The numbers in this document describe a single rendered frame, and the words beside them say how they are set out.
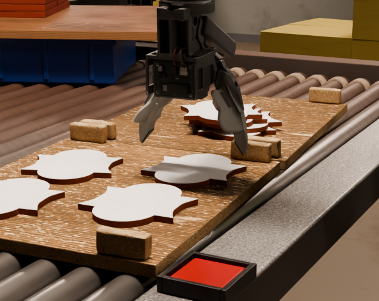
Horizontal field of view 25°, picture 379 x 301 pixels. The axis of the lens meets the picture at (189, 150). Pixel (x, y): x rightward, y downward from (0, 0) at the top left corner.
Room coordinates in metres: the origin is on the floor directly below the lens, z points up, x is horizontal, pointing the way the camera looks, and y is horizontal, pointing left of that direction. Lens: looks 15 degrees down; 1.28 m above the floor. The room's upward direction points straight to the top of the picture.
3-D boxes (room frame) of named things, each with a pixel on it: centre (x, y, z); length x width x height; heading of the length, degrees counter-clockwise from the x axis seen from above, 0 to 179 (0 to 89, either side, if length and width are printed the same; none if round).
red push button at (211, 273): (0.81, -0.02, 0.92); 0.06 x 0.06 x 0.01; 62
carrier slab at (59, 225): (1.07, 0.11, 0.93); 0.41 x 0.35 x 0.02; 156
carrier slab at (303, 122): (1.45, -0.05, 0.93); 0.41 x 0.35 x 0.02; 158
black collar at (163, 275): (0.81, -0.02, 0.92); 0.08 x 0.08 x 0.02; 62
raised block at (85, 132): (1.31, 0.16, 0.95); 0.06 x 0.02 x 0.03; 66
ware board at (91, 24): (2.06, 0.29, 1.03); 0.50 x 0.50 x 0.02; 85
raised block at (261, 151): (1.20, -0.09, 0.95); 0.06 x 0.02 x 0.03; 66
